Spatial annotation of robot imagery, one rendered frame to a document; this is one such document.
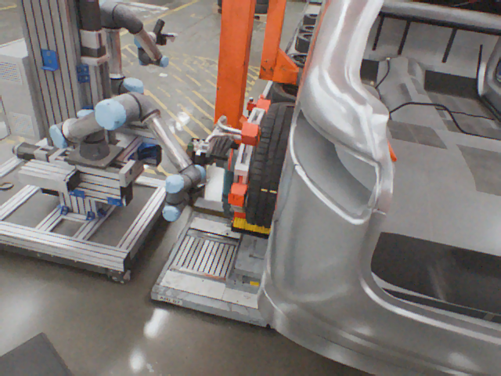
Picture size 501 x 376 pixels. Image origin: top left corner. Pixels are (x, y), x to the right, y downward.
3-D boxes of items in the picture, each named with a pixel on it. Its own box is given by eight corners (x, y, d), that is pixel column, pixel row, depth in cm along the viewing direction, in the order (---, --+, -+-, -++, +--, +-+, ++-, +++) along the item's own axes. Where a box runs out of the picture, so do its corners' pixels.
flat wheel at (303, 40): (315, 45, 682) (318, 32, 668) (339, 56, 637) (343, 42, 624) (286, 46, 651) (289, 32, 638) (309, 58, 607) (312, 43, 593)
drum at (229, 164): (251, 180, 199) (254, 158, 191) (214, 172, 201) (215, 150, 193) (256, 168, 211) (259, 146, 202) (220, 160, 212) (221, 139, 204)
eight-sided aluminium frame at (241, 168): (239, 232, 194) (252, 141, 163) (227, 229, 195) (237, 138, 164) (257, 178, 239) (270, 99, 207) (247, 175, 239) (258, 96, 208)
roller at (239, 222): (279, 239, 208) (280, 231, 204) (228, 227, 210) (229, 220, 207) (280, 232, 213) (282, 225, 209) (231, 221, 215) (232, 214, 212)
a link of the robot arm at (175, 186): (178, 168, 159) (178, 189, 165) (160, 179, 151) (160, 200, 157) (192, 175, 156) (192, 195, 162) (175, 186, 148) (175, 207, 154)
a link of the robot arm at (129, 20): (136, 3, 197) (172, 59, 243) (120, -1, 200) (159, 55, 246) (126, 20, 195) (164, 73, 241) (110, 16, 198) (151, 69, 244)
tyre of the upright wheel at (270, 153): (282, 254, 204) (304, 178, 152) (241, 245, 206) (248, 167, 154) (299, 168, 245) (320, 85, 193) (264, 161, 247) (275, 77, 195)
